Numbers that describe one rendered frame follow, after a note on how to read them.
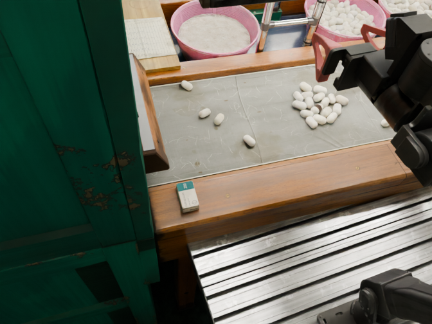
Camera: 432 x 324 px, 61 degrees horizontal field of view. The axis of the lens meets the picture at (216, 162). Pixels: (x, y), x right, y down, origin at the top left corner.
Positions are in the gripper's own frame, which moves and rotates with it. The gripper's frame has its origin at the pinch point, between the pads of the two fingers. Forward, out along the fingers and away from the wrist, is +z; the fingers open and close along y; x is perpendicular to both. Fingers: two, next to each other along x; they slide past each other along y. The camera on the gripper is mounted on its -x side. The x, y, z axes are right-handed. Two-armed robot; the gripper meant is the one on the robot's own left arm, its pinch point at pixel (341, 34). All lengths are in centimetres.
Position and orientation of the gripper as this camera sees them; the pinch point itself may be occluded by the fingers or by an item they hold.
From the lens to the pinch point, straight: 68.1
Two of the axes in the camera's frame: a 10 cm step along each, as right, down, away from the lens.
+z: -3.4, -7.9, 5.1
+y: -9.4, 2.4, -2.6
